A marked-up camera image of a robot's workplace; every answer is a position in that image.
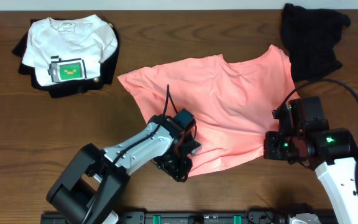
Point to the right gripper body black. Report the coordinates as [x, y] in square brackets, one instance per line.
[284, 147]

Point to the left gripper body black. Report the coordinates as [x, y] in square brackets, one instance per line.
[177, 165]

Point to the pink t-shirt with brown print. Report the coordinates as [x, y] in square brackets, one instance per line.
[232, 102]

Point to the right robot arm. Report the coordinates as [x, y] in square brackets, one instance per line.
[335, 161]

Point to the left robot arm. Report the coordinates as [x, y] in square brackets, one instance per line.
[92, 182]

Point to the black crumpled garment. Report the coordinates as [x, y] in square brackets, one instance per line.
[310, 35]

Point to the black folded garment under white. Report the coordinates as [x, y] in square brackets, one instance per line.
[74, 87]

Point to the white t-shirt with pixel camera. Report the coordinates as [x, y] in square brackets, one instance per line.
[62, 51]

